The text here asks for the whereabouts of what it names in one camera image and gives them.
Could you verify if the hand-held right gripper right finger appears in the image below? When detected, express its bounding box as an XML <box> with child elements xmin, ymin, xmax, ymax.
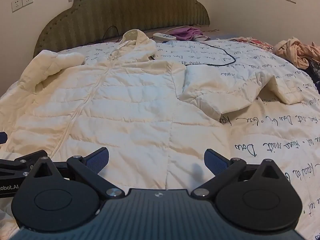
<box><xmin>191</xmin><ymin>149</ymin><xmax>287</xmax><ymax>200</ymax></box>

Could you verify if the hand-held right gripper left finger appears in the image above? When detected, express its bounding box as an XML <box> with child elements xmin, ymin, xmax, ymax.
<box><xmin>29</xmin><ymin>148</ymin><xmax>125</xmax><ymax>200</ymax></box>

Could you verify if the cream white puffer jacket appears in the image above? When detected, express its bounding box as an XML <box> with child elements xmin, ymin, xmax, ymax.
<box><xmin>0</xmin><ymin>29</ymin><xmax>304</xmax><ymax>228</ymax></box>

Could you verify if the peach clothes pile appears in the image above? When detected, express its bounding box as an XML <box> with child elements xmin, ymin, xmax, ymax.
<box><xmin>272</xmin><ymin>37</ymin><xmax>320</xmax><ymax>69</ymax></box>

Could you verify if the white blanket with script print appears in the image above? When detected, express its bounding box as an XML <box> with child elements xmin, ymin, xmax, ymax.
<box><xmin>0</xmin><ymin>37</ymin><xmax>320</xmax><ymax>240</ymax></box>

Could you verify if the floral printed cloth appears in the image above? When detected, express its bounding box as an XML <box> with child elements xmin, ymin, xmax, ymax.
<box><xmin>229</xmin><ymin>37</ymin><xmax>274</xmax><ymax>51</ymax></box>

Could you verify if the purple cloth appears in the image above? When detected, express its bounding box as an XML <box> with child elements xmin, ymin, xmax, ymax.
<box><xmin>170</xmin><ymin>27</ymin><xmax>203</xmax><ymax>41</ymax></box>

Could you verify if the dark cloth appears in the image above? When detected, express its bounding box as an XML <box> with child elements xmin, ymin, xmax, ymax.
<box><xmin>303</xmin><ymin>54</ymin><xmax>320</xmax><ymax>93</ymax></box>

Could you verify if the white power strip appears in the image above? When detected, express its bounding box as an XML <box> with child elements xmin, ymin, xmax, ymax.
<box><xmin>153</xmin><ymin>32</ymin><xmax>177</xmax><ymax>41</ymax></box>

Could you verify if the green padded headboard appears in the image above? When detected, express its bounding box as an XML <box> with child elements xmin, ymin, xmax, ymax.
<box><xmin>33</xmin><ymin>0</ymin><xmax>210</xmax><ymax>57</ymax></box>

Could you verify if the long black cable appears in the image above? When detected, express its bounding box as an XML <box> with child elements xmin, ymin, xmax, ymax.
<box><xmin>149</xmin><ymin>42</ymin><xmax>236</xmax><ymax>67</ymax></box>

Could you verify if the black cable loop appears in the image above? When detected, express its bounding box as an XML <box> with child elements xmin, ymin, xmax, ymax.
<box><xmin>102</xmin><ymin>25</ymin><xmax>121</xmax><ymax>43</ymax></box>

